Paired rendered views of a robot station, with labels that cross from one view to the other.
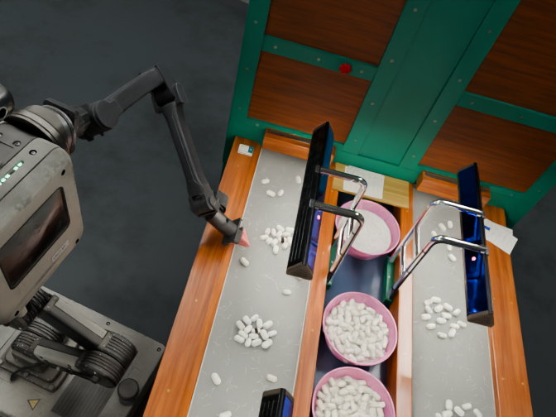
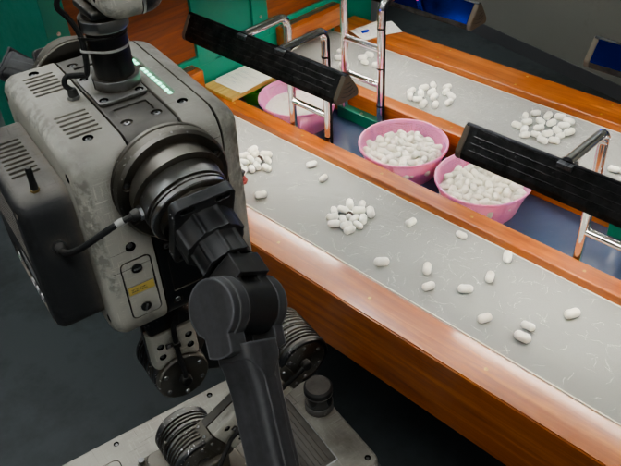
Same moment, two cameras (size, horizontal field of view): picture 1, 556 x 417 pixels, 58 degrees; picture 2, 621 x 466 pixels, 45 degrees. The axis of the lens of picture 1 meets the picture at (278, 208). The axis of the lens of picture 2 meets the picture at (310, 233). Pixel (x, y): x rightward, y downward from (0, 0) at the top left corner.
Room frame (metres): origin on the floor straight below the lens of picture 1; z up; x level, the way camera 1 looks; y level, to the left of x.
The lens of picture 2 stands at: (-0.43, 1.00, 1.96)
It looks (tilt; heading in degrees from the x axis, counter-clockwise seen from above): 39 degrees down; 321
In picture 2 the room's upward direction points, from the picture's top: 3 degrees counter-clockwise
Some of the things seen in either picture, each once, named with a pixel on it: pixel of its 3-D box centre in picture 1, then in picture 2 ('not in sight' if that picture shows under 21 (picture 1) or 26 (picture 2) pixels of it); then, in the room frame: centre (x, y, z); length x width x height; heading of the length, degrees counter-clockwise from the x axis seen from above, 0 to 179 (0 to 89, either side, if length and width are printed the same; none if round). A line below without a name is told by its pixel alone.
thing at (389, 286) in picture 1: (430, 258); (379, 53); (1.13, -0.57, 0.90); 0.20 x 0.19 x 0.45; 5
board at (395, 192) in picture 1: (371, 185); (253, 75); (1.51, -0.34, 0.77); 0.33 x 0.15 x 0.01; 95
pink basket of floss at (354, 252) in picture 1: (364, 232); (298, 108); (1.29, -0.36, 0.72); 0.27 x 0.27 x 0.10
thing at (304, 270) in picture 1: (314, 191); (262, 53); (1.10, -0.10, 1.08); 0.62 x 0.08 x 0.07; 5
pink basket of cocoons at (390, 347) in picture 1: (356, 332); (402, 154); (0.85, -0.40, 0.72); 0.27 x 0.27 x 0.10
